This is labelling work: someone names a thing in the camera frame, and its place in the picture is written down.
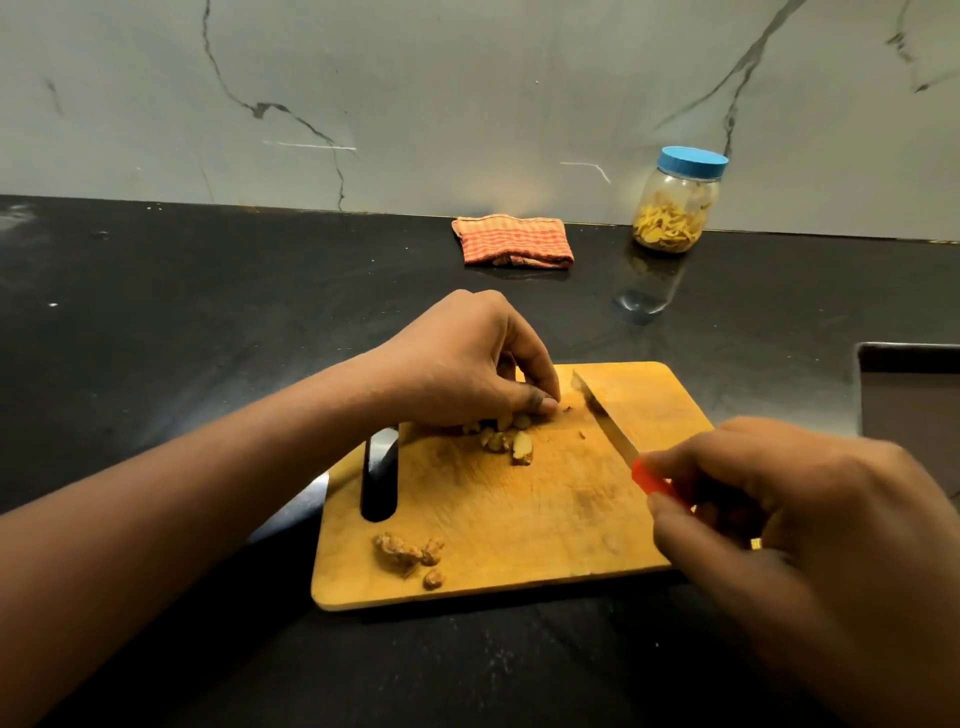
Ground person's right hand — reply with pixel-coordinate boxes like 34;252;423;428
638;416;960;714

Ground person's left hand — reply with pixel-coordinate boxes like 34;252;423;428
359;288;562;430

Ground pile of ginger slices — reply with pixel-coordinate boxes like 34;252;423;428
461;412;535;468

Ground red handled knife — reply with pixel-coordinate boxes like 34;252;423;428
570;368;684;505

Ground knobby ginger piece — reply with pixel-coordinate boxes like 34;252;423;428
372;532;424;577

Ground blue-lidded plastic jar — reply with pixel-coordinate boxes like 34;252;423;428
631;146;730;255

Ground person's left forearm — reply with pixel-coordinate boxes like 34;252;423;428
0;356;403;728

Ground blue jar lid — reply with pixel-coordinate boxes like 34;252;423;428
656;146;730;181

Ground orange checked cloth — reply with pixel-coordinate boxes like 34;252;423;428
450;213;576;271

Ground beige cabinet door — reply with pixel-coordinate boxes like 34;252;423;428
856;341;960;511

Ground wooden cutting board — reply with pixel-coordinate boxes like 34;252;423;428
310;361;763;613

